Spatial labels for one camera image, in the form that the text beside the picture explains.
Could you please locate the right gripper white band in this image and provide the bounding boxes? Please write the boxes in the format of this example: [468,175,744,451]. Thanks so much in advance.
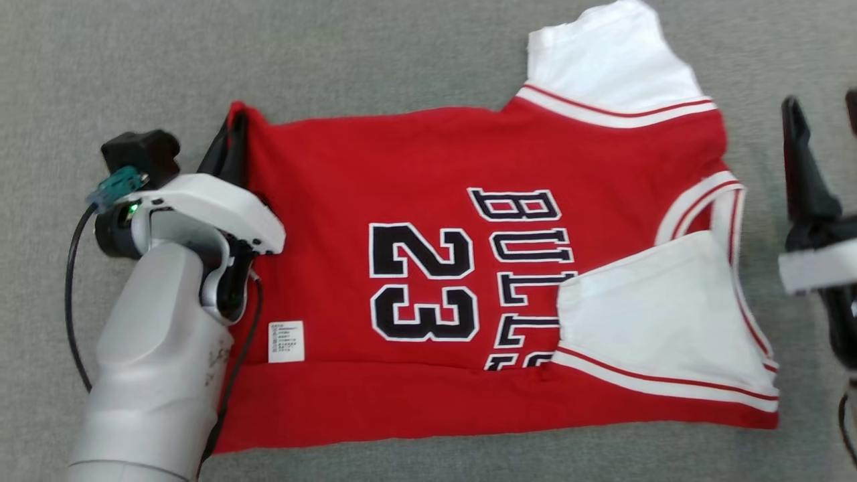
[779,88,857,296]

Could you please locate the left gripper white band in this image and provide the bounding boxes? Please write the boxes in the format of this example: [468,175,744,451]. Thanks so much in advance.
[129,111,287,255]

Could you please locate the red Bulls 23 jersey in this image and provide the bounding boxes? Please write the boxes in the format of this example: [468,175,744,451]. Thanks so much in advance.
[213,0,781,456]

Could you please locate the teal cable connector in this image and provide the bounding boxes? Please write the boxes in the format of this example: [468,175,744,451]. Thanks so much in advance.
[86,167,149,214]

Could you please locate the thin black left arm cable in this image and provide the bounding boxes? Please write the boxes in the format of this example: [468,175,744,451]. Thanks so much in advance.
[196,271,264,482]

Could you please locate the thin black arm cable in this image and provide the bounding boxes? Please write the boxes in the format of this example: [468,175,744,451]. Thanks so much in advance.
[838,392,857,469]
[196,271,264,482]

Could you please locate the thin black camera cable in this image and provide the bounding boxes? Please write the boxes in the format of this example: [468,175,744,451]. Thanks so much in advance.
[64,203,99,394]

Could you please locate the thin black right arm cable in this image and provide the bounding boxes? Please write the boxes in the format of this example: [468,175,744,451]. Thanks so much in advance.
[838,392,857,469]

